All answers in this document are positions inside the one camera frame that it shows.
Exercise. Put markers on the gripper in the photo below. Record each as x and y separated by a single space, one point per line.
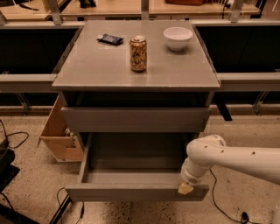
188 178

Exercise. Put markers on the grey drawer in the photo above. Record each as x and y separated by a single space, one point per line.
81 119
133 167

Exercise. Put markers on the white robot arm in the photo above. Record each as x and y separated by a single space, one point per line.
205 152

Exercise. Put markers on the grey drawer cabinet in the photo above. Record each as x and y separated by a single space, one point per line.
135 99

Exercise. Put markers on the grey top drawer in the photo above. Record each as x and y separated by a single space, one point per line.
81 119

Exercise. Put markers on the black stand leg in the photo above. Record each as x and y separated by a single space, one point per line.
62 208

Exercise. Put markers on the cardboard box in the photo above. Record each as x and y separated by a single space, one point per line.
58 139

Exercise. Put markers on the white ceramic bowl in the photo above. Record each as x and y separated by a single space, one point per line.
177 38

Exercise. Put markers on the patterned drink can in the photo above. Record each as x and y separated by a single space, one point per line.
138 53

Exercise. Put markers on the dark blue snack packet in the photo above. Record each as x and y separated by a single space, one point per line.
110 39

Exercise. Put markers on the black equipment left edge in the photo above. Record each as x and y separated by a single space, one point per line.
7 171

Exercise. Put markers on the grey metal rail frame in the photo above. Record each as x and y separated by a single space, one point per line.
26 81

